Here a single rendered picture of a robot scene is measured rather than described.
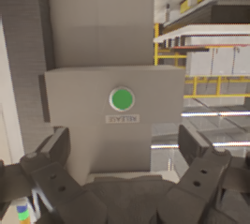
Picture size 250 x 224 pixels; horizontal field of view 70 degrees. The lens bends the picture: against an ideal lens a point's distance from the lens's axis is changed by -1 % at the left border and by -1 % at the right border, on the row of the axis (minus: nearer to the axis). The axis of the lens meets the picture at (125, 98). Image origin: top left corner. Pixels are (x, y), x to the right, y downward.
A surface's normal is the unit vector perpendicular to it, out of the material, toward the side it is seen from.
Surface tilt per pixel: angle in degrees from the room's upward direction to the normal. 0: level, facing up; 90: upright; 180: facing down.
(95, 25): 90
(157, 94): 90
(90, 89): 90
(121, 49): 90
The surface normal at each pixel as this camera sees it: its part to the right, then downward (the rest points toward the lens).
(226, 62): 0.04, 0.25
